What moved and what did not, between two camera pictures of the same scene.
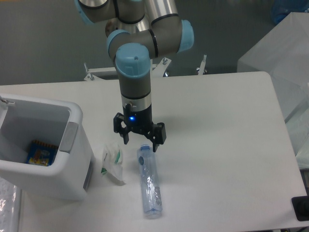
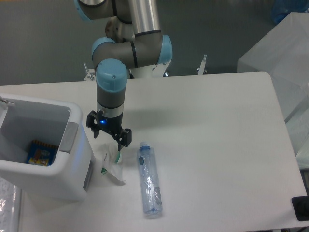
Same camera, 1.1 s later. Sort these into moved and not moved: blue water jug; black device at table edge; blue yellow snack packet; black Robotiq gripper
Moved: black Robotiq gripper
Not moved: black device at table edge; blue water jug; blue yellow snack packet
